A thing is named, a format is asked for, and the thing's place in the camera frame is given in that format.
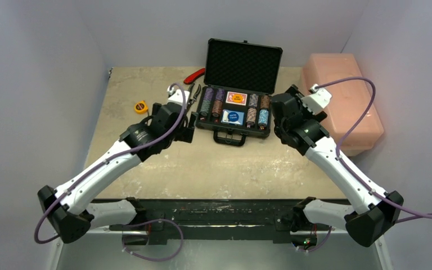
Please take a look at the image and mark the black poker set case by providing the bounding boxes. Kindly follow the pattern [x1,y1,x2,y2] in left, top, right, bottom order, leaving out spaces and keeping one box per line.
[196,38,283,147]

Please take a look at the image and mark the blue small blind button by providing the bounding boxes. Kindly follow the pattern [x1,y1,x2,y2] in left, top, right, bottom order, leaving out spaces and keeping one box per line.
[227,111,240,122]

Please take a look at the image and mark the tan chip stack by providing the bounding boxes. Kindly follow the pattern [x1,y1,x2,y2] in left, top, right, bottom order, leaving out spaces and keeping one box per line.
[246,94,258,126]

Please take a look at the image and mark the red handled knife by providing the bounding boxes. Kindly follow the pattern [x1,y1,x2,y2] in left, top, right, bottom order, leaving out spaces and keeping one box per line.
[183,68,206,85]

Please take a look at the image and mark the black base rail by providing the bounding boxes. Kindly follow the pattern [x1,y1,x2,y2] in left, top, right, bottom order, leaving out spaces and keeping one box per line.
[89,198,362,245]

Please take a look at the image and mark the black pliers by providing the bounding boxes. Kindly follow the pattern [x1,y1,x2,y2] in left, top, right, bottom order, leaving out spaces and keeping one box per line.
[187,83,202,112]

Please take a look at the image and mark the aluminium frame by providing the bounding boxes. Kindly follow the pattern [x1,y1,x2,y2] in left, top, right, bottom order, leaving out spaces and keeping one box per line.
[46,228,393,269]

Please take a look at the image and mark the blue card deck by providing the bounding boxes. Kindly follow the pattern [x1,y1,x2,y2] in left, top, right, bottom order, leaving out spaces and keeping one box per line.
[221,109,245,125]

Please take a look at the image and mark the orange big blind button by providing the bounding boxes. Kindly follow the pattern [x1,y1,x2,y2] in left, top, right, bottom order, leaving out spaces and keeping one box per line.
[231,94,244,103]

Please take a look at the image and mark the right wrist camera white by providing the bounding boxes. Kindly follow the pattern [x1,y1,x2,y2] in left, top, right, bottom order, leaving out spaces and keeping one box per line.
[301,84,332,115]

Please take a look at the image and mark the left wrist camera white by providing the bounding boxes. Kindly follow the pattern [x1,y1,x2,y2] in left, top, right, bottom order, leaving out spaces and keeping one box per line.
[166,86,190,106]

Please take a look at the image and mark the brown poker chip stack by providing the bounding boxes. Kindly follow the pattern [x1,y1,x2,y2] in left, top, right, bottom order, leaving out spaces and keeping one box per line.
[259,95,271,110]

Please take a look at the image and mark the green purple chip stack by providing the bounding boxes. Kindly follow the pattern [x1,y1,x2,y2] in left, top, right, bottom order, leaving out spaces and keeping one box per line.
[200,88,214,118]

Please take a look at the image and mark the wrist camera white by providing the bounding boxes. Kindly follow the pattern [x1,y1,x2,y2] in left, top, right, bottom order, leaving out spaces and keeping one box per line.
[166,86,190,106]
[301,84,332,115]

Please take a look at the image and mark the red card deck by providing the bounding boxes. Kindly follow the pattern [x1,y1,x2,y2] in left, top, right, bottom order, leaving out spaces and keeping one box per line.
[226,91,248,106]

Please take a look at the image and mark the yellow tape measure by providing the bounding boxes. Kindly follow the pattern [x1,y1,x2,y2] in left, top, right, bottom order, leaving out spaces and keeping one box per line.
[134,100,149,115]

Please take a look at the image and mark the orange purple chip stack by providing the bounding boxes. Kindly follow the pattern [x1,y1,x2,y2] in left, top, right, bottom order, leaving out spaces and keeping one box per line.
[211,88,225,118]

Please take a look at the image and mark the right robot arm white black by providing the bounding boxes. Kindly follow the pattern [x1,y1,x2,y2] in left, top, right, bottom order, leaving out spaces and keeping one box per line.
[271,85,404,247]

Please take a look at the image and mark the light blue chip stack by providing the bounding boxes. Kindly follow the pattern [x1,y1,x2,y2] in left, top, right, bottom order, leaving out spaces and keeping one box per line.
[258,110,269,127]

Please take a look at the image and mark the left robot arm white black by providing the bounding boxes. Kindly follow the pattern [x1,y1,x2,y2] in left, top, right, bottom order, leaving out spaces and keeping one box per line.
[34,102,197,244]

